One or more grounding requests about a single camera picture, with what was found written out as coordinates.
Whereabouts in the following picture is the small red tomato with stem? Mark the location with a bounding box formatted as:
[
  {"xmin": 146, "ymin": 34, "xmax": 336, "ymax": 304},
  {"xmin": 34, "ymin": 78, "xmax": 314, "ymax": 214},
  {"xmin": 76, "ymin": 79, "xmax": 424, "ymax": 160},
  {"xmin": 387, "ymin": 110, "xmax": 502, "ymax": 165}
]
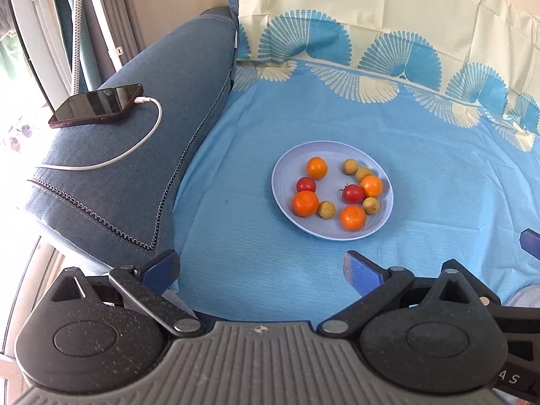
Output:
[{"xmin": 342, "ymin": 184, "xmax": 364, "ymax": 205}]

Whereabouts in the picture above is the blue patterned bed sheet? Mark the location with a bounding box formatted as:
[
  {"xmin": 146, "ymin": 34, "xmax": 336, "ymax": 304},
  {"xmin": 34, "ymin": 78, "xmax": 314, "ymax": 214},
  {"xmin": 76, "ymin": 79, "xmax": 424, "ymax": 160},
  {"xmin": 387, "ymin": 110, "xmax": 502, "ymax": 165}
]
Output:
[{"xmin": 173, "ymin": 0, "xmax": 539, "ymax": 322}]

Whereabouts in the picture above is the yellow longan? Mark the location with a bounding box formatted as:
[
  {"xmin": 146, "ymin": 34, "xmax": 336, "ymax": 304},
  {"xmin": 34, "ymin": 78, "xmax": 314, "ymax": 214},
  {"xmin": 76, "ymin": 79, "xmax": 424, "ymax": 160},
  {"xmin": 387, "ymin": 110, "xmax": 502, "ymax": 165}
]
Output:
[{"xmin": 361, "ymin": 196, "xmax": 381, "ymax": 216}]

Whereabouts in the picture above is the black smartphone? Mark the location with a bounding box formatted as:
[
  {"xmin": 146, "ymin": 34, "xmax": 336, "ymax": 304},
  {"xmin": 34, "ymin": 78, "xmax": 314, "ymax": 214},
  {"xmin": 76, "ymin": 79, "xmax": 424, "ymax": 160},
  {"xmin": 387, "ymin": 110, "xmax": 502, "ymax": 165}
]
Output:
[{"xmin": 48, "ymin": 83, "xmax": 144, "ymax": 129}]

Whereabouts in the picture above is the red cherry tomato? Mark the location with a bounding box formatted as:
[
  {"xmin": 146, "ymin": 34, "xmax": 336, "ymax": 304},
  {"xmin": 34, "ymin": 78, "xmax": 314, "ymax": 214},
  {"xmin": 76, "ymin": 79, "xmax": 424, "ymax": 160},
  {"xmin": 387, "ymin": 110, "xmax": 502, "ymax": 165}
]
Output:
[{"xmin": 296, "ymin": 177, "xmax": 317, "ymax": 193}]

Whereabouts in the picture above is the light blue plate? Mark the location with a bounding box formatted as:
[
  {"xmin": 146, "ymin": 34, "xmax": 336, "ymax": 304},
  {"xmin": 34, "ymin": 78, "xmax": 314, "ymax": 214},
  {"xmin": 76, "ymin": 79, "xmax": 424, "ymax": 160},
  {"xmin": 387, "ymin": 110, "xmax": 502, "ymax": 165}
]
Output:
[{"xmin": 271, "ymin": 141, "xmax": 394, "ymax": 241}]

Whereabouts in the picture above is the white charging cable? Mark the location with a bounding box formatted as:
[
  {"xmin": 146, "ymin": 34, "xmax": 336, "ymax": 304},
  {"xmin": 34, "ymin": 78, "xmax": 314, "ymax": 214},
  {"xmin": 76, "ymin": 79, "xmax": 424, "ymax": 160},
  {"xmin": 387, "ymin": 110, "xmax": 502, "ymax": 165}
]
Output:
[{"xmin": 35, "ymin": 95, "xmax": 164, "ymax": 173}]

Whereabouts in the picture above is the dark blue denim sofa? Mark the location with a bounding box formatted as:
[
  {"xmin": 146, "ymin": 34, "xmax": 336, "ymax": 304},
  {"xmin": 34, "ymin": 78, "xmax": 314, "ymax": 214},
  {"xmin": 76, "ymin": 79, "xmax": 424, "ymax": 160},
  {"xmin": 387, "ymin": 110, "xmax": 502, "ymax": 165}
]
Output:
[{"xmin": 26, "ymin": 0, "xmax": 238, "ymax": 267}]

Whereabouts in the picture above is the large orange mandarin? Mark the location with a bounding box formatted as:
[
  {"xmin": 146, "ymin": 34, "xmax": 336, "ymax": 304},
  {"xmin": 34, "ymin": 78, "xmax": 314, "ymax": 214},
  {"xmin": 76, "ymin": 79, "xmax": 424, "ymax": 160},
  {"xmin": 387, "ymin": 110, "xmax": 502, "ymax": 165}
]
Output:
[{"xmin": 291, "ymin": 190, "xmax": 319, "ymax": 218}]

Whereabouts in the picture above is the grey curtain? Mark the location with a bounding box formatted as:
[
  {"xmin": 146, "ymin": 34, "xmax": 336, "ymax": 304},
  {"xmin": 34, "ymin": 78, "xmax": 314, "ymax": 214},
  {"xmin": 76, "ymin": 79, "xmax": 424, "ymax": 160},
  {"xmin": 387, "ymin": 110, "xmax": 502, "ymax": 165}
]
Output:
[{"xmin": 103, "ymin": 0, "xmax": 145, "ymax": 65}]

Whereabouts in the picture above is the small orange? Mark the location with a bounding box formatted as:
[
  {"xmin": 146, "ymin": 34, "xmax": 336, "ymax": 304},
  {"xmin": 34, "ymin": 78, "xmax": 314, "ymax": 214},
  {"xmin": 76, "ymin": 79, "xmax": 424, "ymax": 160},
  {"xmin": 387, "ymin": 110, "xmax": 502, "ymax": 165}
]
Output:
[
  {"xmin": 340, "ymin": 205, "xmax": 367, "ymax": 231},
  {"xmin": 306, "ymin": 156, "xmax": 328, "ymax": 181},
  {"xmin": 360, "ymin": 174, "xmax": 383, "ymax": 198}
]

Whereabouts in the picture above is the tan longan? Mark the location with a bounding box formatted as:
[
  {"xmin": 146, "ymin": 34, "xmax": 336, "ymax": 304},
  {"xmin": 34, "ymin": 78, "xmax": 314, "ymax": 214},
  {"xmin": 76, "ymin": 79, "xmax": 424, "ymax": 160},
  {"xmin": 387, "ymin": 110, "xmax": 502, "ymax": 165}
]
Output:
[
  {"xmin": 355, "ymin": 166, "xmax": 373, "ymax": 183},
  {"xmin": 342, "ymin": 158, "xmax": 358, "ymax": 176},
  {"xmin": 317, "ymin": 200, "xmax": 336, "ymax": 219}
]

